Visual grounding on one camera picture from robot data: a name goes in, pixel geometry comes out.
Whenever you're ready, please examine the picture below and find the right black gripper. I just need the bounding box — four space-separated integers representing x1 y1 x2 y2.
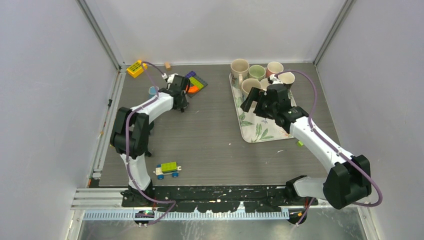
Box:
241 87 277 120

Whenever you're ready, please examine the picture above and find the beige seahorse mug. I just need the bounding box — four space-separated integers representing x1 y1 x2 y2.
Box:
240 78 261 99

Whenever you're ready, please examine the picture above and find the light green mug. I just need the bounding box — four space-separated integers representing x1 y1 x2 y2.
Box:
248 64 267 81

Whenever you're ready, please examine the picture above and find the light blue mug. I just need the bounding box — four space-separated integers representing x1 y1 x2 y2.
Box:
148 86 159 99

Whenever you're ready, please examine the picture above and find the beige floral mug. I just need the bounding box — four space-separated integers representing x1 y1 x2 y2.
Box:
230 58 250 88

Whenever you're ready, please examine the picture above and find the pink mug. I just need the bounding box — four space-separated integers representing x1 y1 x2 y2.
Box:
265 61 284 78

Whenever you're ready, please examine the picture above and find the black faceted mug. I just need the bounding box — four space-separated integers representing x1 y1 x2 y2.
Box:
277 72 296 90

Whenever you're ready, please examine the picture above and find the white mug black handle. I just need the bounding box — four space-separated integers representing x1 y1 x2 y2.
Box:
259 78 270 91

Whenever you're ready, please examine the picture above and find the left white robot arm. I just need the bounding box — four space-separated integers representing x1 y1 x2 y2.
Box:
110 73 191 207

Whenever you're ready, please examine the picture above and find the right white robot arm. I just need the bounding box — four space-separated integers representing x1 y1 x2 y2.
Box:
241 83 372 210

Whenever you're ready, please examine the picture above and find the dark blue mug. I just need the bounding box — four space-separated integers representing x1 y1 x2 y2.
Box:
144 150 152 157

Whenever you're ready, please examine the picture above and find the orange and purple brick pile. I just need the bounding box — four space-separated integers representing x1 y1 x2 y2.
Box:
185 71 208 98

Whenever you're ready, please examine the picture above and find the small wooden block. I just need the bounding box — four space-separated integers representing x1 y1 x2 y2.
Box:
164 62 172 71

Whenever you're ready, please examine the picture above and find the floral leaf tray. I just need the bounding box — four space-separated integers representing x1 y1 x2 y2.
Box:
228 73 293 143

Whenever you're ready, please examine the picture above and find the yellow toy brick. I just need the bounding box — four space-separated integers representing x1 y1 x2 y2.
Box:
126 60 148 78

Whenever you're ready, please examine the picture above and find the toy brick car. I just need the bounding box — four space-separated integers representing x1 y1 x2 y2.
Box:
153 161 182 180

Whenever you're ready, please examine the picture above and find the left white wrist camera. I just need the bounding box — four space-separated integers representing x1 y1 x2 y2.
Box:
161 73 176 89

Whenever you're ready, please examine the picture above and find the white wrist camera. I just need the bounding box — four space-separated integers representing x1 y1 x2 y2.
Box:
267 74 283 85
161 73 176 89

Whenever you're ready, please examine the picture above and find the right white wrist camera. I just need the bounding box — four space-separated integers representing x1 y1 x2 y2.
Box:
267 74 283 85

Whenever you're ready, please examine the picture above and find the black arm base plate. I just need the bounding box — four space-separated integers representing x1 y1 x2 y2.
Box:
121 185 311 213

